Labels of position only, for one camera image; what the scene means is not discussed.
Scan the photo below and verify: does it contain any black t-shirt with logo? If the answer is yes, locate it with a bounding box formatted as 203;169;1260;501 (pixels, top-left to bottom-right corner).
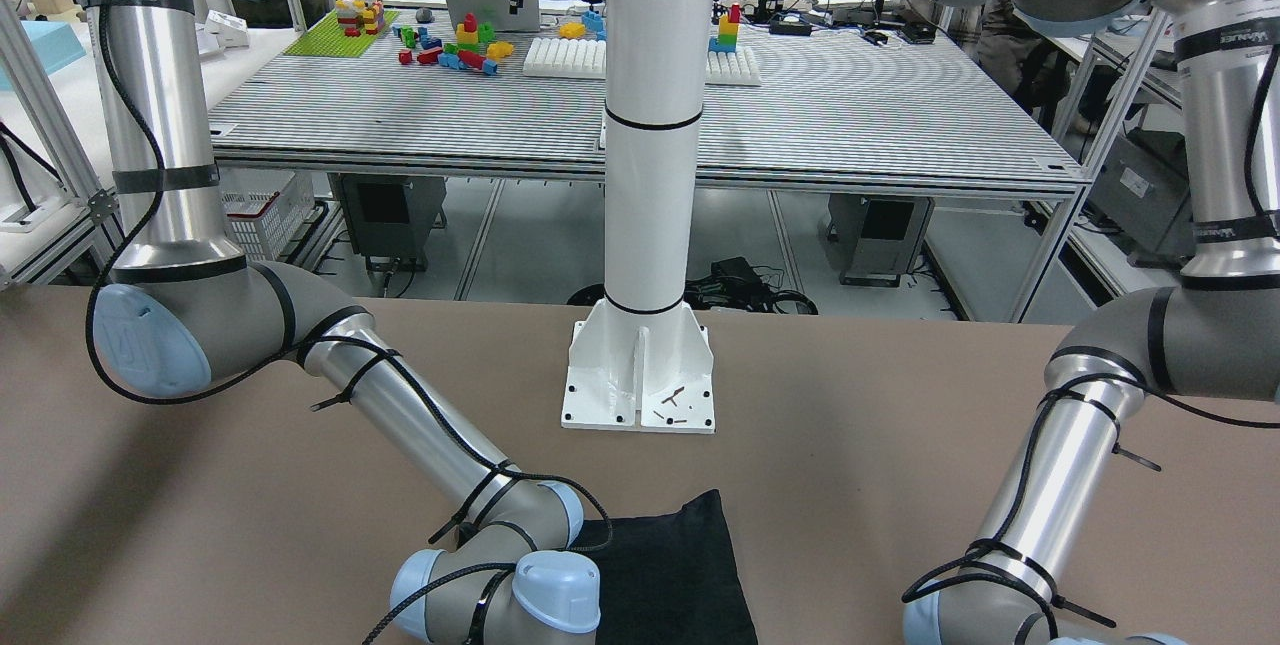
577;489;758;644

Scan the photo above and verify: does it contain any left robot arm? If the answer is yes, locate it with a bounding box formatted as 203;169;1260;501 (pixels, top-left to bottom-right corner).
902;0;1279;644

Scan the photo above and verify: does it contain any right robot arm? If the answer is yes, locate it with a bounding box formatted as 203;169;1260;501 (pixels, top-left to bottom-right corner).
84;0;602;644

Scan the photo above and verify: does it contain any white peg board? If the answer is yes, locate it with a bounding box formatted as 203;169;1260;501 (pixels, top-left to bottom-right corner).
522;38;607;81

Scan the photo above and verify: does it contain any white plastic basket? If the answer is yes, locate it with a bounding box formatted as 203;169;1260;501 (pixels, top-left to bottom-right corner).
220;168;315;261

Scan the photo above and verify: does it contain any green lego baseplate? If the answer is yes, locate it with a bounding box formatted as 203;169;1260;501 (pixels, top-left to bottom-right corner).
283;10;401;58

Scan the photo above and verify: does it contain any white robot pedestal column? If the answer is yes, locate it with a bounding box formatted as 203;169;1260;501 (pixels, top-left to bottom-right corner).
561;0;716;434

